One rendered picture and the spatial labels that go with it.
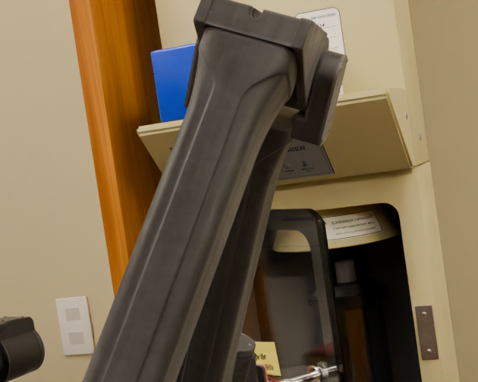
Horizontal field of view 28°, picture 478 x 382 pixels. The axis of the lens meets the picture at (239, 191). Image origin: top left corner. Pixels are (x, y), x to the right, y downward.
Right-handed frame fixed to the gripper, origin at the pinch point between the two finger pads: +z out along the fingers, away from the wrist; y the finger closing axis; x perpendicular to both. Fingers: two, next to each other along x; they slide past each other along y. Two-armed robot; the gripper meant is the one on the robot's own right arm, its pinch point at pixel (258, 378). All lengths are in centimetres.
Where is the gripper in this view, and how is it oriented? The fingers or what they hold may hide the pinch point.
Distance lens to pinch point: 112.0
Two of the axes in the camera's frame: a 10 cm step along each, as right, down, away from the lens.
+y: -1.4, -9.9, -0.6
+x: -9.3, 1.2, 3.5
